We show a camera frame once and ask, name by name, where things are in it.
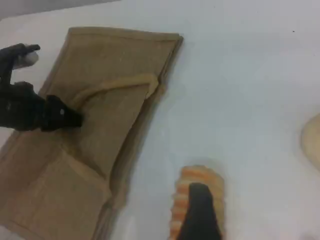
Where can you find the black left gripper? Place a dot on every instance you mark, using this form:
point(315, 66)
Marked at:
point(20, 107)

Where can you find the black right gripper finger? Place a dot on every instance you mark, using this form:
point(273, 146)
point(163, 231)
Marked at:
point(200, 215)

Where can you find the brown burlap tote bag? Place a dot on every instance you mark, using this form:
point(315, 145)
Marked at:
point(105, 62)

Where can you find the pale round egg yolk pastry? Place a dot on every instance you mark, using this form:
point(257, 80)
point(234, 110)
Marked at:
point(312, 145)

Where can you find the orange striped bread roll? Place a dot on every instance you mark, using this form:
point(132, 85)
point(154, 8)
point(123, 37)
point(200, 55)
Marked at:
point(200, 175)

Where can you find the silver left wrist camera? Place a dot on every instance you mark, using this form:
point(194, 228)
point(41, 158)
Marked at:
point(26, 60)

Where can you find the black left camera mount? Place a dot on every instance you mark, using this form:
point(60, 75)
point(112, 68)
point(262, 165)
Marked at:
point(7, 57)

